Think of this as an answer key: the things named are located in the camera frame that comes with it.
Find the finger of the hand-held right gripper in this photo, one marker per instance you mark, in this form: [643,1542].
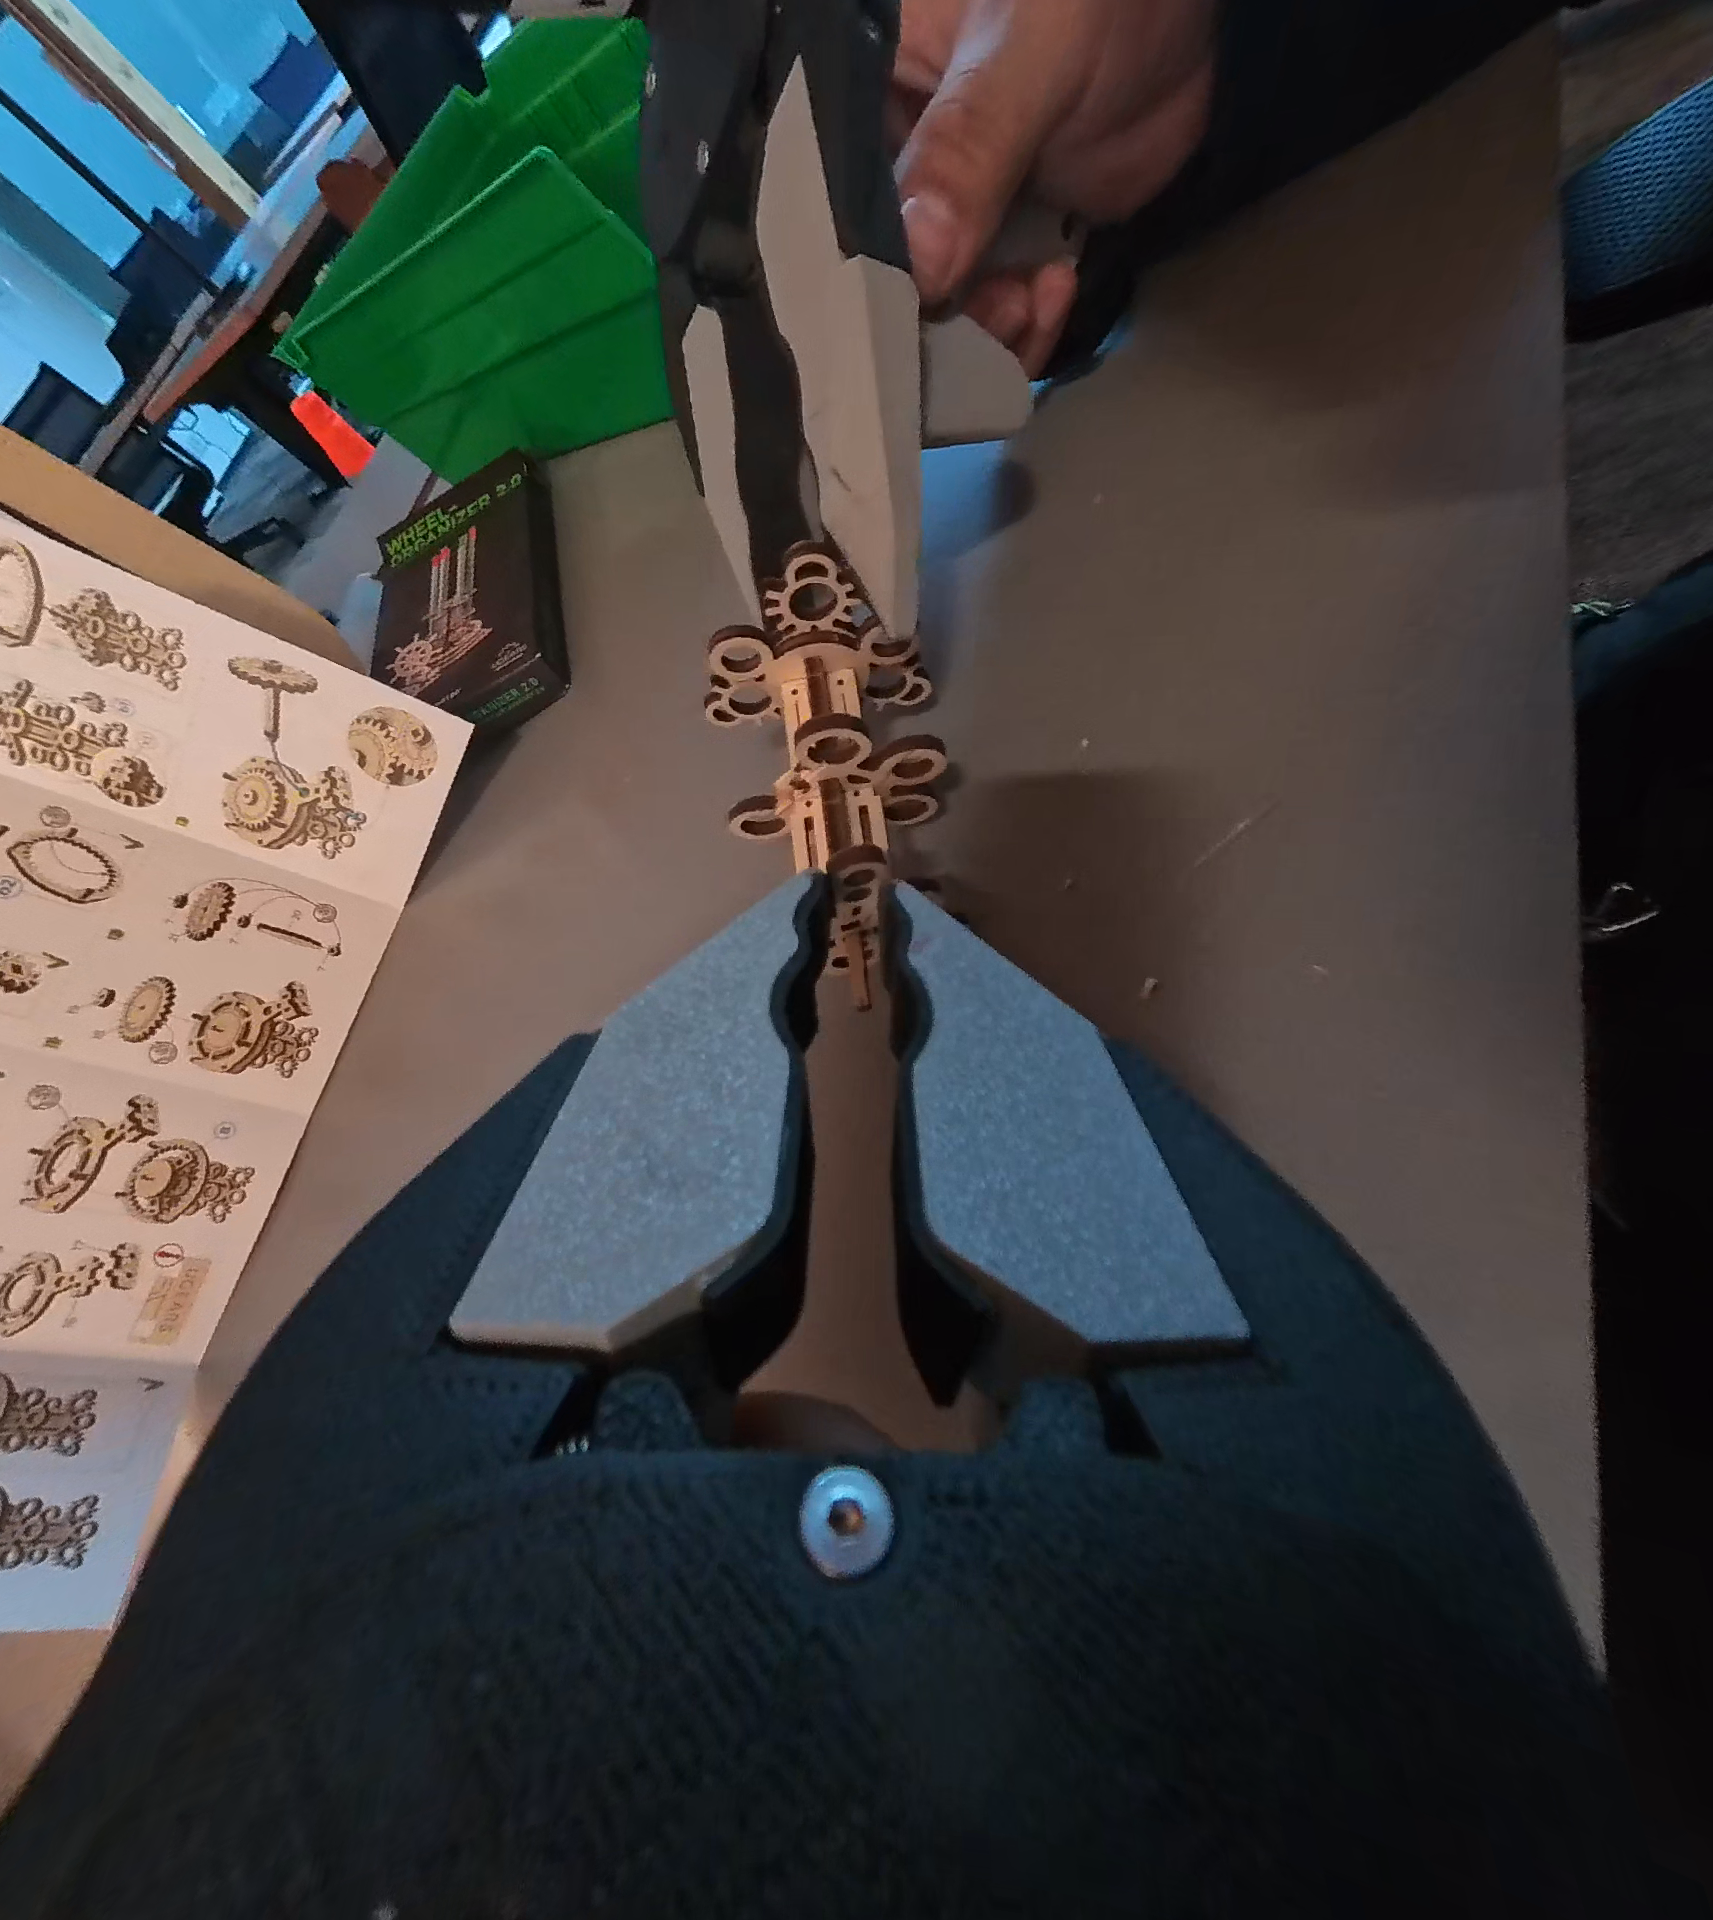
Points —
[721,434]
[856,420]

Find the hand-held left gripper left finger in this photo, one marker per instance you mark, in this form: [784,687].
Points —
[631,1184]

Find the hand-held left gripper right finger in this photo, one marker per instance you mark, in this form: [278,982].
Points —
[1067,1184]

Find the wooden gear model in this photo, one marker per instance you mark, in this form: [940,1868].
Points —
[826,721]

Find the black model kit box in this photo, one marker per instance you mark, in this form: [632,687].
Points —
[475,601]

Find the person's right hand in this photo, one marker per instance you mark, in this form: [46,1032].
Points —
[1050,121]

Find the green plastic bin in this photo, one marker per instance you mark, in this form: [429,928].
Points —
[540,105]
[497,331]

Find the orange plastic item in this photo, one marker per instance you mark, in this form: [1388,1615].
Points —
[334,434]

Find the paper instruction sheet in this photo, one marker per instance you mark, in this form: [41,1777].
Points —
[121,901]

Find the grey mesh office chair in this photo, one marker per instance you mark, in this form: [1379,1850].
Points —
[1696,181]

